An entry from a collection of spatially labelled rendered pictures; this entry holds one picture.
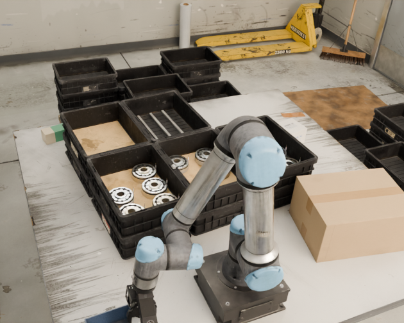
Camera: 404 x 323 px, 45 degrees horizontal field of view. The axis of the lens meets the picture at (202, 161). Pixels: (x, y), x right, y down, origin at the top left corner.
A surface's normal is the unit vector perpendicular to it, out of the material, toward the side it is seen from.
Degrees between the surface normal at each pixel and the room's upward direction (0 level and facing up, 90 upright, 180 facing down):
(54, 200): 0
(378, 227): 90
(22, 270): 0
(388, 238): 90
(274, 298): 90
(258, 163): 81
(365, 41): 90
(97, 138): 0
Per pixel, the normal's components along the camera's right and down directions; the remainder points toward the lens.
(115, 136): 0.06, -0.81
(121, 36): 0.40, 0.55
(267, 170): 0.21, 0.44
